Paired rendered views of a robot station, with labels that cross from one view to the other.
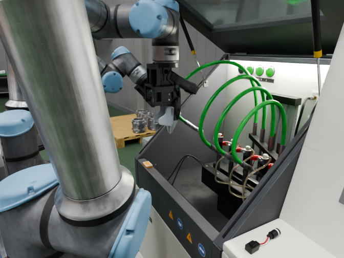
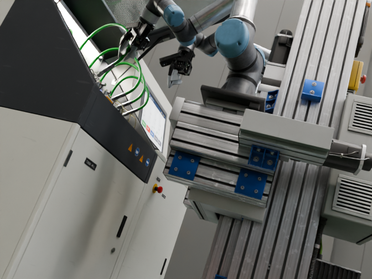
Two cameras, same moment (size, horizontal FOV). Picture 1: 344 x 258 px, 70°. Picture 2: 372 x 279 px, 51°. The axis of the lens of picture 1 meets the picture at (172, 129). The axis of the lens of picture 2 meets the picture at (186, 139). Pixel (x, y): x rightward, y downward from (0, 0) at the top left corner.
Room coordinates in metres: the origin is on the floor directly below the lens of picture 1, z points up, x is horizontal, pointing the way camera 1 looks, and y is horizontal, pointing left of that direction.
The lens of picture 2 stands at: (1.70, 1.43, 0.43)
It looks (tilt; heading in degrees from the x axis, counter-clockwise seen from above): 19 degrees up; 230
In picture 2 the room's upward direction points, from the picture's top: 19 degrees clockwise
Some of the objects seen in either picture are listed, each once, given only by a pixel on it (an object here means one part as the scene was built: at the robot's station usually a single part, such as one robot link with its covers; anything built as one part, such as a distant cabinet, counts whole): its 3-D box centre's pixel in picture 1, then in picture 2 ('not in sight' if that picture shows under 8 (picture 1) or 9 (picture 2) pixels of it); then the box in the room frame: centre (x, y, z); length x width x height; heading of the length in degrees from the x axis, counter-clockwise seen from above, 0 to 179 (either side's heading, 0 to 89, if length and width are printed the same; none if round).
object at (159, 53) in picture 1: (166, 55); (186, 48); (0.71, 0.02, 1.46); 0.08 x 0.08 x 0.05
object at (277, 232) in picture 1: (263, 239); not in sight; (0.53, -0.24, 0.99); 0.12 x 0.02 x 0.02; 122
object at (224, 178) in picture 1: (235, 196); not in sight; (0.86, -0.26, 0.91); 0.34 x 0.10 x 0.15; 28
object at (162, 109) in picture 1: (162, 118); (174, 78); (0.72, 0.03, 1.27); 0.06 x 0.03 x 0.09; 118
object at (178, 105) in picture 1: (174, 105); not in sight; (0.70, -0.01, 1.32); 0.05 x 0.02 x 0.09; 28
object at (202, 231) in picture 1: (169, 205); (121, 141); (0.85, 0.01, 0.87); 0.62 x 0.04 x 0.16; 28
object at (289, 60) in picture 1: (273, 60); (78, 26); (1.08, -0.43, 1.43); 0.54 x 0.03 x 0.02; 28
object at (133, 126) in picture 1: (127, 122); not in sight; (4.33, 0.82, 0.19); 1.37 x 0.94 x 0.38; 35
